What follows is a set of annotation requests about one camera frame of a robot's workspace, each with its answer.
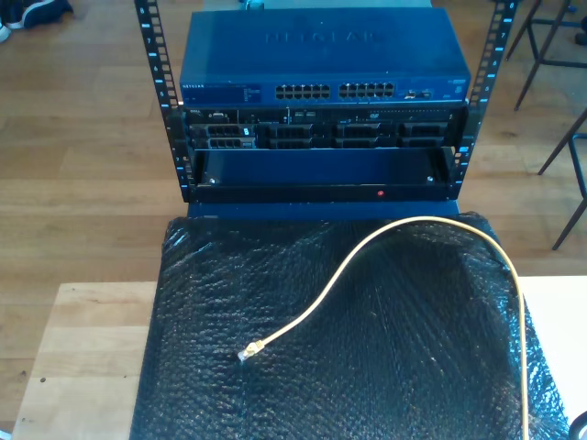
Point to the black rack server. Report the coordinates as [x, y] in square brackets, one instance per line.
[321, 133]

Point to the black bubble wrap mat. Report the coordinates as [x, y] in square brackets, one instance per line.
[367, 366]

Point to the navy shoe with white sole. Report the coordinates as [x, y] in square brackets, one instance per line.
[9, 11]
[46, 11]

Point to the blue rack base plate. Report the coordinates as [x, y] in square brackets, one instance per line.
[275, 212]

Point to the blue network switch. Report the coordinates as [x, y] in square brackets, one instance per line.
[321, 55]

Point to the black perforated rack post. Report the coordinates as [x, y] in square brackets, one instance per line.
[495, 46]
[155, 55]

